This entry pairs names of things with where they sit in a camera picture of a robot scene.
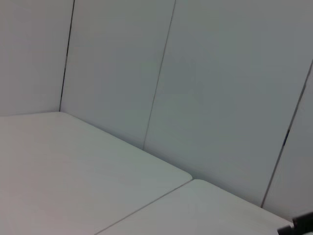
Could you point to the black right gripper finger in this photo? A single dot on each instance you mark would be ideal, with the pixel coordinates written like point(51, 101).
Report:
point(303, 226)

